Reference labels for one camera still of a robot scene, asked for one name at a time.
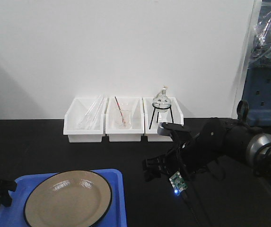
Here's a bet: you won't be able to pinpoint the red glass stirring rod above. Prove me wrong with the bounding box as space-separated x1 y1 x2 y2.
114 96 126 126

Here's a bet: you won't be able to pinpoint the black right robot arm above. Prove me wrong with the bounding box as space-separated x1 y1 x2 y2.
142 118 271 181

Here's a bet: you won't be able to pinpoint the green circuit board right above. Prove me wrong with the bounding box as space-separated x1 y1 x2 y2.
169 171 188 195

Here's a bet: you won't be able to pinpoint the right white storage bin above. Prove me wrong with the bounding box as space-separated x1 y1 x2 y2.
143 97 184 142

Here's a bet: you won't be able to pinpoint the glass beaker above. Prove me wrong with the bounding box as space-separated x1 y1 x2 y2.
115 103 132 130

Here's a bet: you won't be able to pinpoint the middle white storage bin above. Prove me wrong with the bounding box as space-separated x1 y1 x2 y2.
105 96 144 142

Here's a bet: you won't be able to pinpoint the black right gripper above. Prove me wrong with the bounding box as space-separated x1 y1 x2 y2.
142 148 190 182

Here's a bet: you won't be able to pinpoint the black wire tripod stand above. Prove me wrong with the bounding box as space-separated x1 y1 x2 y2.
149 106 174 130

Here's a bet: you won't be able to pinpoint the clear glass tubes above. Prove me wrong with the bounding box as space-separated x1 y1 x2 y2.
78 95 104 130

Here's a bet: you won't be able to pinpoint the clear plastic bag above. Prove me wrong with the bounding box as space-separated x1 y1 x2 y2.
249 0 271 68

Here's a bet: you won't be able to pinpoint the beige plate with black rim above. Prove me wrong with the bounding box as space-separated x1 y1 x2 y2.
23 170 113 227

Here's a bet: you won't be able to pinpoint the left white storage bin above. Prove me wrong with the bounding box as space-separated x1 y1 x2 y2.
63 96 107 143

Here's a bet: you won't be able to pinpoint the white storage bin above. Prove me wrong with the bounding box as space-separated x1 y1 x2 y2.
143 97 184 142
105 96 144 142
63 96 107 143

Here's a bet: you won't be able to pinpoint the blue plastic tray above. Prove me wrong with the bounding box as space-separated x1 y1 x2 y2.
0 169 127 227

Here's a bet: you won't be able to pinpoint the blue pegboard drying rack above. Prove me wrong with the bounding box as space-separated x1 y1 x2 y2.
242 68 271 126

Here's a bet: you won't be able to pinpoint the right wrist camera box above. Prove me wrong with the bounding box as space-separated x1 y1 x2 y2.
157 122 191 136

